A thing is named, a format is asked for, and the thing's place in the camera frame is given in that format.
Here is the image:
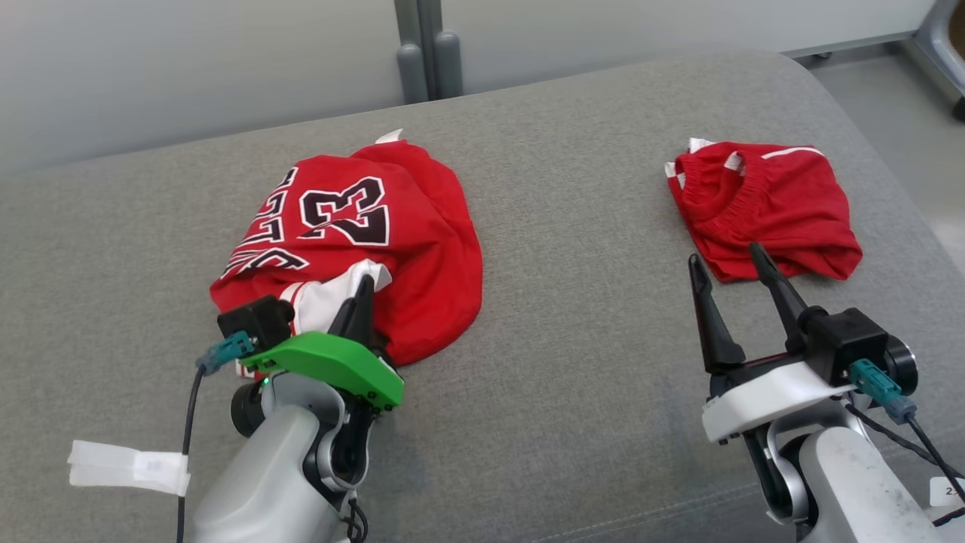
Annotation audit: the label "white paper label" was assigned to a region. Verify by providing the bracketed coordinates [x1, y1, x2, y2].
[929, 477, 965, 508]

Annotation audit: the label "grey twin metal post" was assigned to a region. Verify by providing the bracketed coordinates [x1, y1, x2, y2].
[394, 0, 463, 105]

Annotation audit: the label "red athletic shorts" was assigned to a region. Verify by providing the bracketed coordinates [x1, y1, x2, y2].
[665, 138, 864, 284]

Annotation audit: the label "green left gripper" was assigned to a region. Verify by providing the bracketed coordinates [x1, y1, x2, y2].
[239, 275, 406, 413]

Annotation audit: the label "black cable teal plug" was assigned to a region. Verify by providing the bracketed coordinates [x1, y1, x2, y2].
[844, 358, 965, 525]
[175, 332, 258, 543]

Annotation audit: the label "white tape flag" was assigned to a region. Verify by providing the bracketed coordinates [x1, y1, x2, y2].
[68, 440, 191, 496]

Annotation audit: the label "grey metal base frame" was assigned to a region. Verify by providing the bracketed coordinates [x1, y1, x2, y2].
[784, 0, 965, 121]

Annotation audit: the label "black left cable teal plug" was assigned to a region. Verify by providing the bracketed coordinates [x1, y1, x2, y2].
[175, 332, 258, 543]

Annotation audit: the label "black right cable teal plug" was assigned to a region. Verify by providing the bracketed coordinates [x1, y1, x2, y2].
[844, 358, 965, 525]

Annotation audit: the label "red basketball jersey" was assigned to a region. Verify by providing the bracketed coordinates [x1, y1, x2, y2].
[210, 130, 483, 378]

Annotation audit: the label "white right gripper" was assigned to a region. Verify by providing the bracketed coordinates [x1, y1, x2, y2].
[687, 241, 857, 445]

